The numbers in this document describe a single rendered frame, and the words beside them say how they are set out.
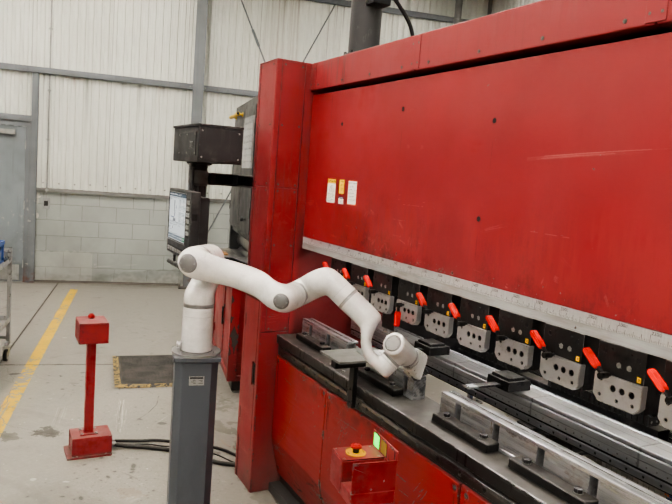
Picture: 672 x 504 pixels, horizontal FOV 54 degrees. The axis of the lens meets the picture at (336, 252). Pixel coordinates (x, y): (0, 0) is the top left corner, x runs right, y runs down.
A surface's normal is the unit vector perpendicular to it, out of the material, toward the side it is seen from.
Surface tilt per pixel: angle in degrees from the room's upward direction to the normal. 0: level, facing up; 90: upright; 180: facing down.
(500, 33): 90
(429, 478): 90
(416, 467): 90
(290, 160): 90
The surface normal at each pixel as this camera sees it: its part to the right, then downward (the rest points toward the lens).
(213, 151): 0.47, 0.13
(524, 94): -0.88, -0.02
